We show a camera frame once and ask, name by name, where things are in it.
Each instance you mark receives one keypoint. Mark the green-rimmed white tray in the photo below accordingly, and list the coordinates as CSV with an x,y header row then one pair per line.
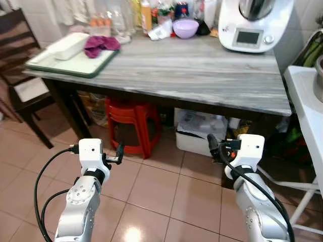
x,y
75,66

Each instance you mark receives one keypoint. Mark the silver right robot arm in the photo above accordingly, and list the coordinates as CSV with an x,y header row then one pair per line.
x,y
255,212

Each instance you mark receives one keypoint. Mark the yellow printed bag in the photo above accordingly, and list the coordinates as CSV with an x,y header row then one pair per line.
x,y
93,108

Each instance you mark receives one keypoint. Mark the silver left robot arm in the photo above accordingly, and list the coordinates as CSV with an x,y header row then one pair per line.
x,y
78,206

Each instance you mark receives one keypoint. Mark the egg carton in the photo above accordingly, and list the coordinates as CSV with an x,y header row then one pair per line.
x,y
100,26

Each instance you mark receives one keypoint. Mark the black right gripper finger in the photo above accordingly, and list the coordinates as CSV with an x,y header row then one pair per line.
x,y
213,144

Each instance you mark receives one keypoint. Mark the green bag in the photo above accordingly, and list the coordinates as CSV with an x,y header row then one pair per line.
x,y
310,50

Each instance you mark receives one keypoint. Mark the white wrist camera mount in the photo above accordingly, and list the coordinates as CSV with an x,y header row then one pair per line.
x,y
92,151
250,151

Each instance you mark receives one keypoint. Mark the lilac bowl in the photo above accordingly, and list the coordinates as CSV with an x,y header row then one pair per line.
x,y
185,29

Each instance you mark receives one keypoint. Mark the white storage box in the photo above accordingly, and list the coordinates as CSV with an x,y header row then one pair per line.
x,y
199,133

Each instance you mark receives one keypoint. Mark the steel bowl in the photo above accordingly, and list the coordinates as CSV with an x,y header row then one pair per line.
x,y
319,80

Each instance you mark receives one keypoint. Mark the purple cloth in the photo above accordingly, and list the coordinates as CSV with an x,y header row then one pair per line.
x,y
101,45

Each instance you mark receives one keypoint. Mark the white paper packet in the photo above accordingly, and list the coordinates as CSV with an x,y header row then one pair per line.
x,y
160,32

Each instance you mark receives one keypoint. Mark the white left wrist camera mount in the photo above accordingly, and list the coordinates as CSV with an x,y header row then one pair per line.
x,y
92,151

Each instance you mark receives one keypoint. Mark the dark wooden chair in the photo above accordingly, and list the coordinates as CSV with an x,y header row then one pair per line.
x,y
15,50

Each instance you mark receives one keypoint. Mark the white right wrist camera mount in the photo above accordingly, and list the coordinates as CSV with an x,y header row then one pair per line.
x,y
250,151

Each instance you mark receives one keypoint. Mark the white kitchen machine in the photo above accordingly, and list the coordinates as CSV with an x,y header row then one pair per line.
x,y
252,30

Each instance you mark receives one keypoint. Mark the long white box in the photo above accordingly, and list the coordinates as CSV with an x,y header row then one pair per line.
x,y
70,46

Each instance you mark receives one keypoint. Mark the white seat cushion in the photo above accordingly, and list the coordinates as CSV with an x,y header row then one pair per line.
x,y
31,89

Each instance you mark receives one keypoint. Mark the grey marble-top table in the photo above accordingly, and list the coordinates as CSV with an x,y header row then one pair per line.
x,y
202,75

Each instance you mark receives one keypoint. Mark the white side table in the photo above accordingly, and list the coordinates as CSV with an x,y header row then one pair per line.
x,y
308,126

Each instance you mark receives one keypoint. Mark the red plastic stool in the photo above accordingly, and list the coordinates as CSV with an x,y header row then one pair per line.
x,y
146,126

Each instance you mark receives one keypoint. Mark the orange bottle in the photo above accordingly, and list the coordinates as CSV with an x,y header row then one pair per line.
x,y
146,17

